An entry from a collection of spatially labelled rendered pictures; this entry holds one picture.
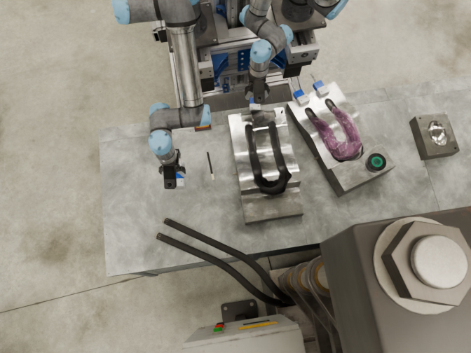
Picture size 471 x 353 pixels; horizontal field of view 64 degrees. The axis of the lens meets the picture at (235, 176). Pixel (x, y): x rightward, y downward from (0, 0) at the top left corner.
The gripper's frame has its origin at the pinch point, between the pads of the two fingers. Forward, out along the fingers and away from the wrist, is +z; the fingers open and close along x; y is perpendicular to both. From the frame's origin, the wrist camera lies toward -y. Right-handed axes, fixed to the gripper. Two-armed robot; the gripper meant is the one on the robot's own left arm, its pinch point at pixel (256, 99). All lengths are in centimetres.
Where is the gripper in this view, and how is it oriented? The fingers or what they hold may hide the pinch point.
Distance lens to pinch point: 175.1
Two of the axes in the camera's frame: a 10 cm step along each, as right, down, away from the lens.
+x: -10.0, 0.6, -0.2
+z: 0.0, 2.9, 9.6
